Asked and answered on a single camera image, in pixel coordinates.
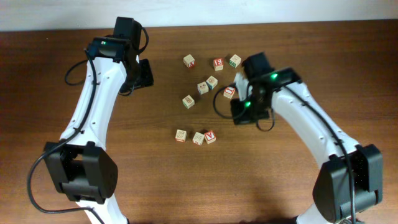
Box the wooden block red edge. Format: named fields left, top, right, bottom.
left=192, top=132, right=205, bottom=146

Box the red letter E block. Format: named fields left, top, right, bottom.
left=213, top=58, right=224, bottom=71

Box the wooden block shell picture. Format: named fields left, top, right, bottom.
left=206, top=76, right=218, bottom=90

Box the wooden block blue S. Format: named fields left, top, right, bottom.
left=197, top=82, right=209, bottom=95

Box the wooden block red side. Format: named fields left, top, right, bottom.
left=183, top=54, right=195, bottom=68

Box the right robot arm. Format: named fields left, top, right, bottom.
left=231, top=53, right=383, bottom=223

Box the red letter I block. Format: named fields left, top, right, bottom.
left=223, top=86, right=236, bottom=99

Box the wooden block green side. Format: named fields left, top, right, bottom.
left=229, top=54, right=241, bottom=68

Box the wooden block pineapple picture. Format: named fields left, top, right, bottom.
left=182, top=95, right=195, bottom=109

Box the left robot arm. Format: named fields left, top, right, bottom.
left=42, top=17, right=154, bottom=223

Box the red letter V block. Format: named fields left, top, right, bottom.
left=204, top=130, right=216, bottom=144

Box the wooden block red bottom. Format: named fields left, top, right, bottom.
left=175, top=129, right=187, bottom=142

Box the left black camera cable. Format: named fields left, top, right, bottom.
left=26, top=27, right=150, bottom=224

